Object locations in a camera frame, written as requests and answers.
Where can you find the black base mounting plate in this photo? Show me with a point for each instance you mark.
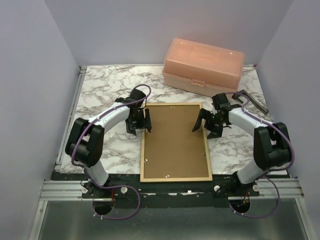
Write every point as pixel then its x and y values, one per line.
pixel 130 191

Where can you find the aluminium rail frame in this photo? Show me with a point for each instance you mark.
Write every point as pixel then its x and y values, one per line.
pixel 69 218

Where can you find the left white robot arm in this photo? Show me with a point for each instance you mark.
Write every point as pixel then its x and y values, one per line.
pixel 86 138

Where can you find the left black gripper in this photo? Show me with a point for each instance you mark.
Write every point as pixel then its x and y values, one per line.
pixel 132 128

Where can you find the orange translucent plastic box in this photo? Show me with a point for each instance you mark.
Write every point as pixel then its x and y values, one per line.
pixel 201 68

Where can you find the black metal clamp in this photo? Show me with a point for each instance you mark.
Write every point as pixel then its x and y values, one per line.
pixel 243 93

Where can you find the green and wood picture frame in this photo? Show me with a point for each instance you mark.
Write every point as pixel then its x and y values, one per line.
pixel 142 155

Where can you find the brown frame backing board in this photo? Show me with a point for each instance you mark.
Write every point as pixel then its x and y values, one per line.
pixel 175 140

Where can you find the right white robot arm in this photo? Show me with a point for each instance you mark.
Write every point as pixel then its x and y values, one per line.
pixel 272 147

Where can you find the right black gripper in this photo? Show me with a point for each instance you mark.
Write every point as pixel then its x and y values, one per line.
pixel 202 114

